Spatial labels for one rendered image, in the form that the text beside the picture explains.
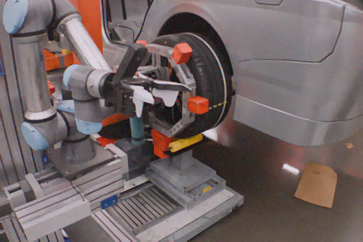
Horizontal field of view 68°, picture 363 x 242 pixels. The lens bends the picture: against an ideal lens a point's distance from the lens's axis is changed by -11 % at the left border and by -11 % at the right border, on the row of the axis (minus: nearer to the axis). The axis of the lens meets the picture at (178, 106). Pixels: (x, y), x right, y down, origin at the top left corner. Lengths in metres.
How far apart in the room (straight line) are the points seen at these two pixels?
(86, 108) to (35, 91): 0.26
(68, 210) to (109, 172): 0.28
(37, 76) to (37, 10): 0.21
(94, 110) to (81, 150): 0.38
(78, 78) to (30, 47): 0.26
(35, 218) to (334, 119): 1.31
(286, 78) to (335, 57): 0.26
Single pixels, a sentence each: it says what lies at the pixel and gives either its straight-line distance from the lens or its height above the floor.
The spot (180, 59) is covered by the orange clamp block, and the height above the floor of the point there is 1.09.
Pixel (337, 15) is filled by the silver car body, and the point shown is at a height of 1.38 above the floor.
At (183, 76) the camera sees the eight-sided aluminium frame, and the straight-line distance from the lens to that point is 1.60.
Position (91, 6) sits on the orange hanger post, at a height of 1.36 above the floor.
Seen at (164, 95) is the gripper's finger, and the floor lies 1.20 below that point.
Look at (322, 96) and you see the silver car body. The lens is 1.39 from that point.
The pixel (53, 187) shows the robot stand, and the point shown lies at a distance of 1.21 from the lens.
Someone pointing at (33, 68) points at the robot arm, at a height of 1.23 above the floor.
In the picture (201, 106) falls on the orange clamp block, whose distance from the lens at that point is 1.57.
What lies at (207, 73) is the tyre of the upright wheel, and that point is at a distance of 1.63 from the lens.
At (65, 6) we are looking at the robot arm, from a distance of 1.04.
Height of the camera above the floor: 1.45
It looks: 22 degrees down
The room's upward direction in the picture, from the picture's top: straight up
